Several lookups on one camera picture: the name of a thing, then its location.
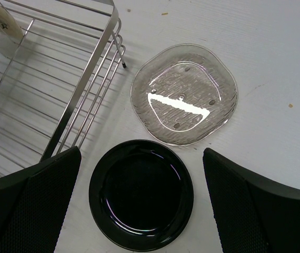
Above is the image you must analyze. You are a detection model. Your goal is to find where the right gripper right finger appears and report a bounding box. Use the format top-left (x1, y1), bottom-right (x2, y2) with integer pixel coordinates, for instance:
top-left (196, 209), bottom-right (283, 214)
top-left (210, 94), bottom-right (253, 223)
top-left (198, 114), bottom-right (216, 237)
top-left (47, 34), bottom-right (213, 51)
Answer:
top-left (203, 148), bottom-right (300, 252)

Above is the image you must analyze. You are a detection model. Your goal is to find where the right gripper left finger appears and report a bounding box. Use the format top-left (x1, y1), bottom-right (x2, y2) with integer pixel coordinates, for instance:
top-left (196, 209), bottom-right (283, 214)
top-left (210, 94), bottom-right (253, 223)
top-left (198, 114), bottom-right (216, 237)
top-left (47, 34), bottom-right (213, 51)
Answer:
top-left (0, 147), bottom-right (82, 252)

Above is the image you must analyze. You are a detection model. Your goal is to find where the black round plate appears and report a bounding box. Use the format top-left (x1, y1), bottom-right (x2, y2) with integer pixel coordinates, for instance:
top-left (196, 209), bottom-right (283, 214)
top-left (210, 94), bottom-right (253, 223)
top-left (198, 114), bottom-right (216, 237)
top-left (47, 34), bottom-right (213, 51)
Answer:
top-left (88, 140), bottom-right (194, 252)

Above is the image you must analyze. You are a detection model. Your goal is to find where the chrome wire dish rack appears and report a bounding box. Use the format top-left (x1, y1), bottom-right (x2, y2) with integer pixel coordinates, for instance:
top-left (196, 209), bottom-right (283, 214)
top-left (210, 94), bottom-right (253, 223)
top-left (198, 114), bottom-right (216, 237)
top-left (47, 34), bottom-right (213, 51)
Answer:
top-left (0, 1), bottom-right (125, 177)

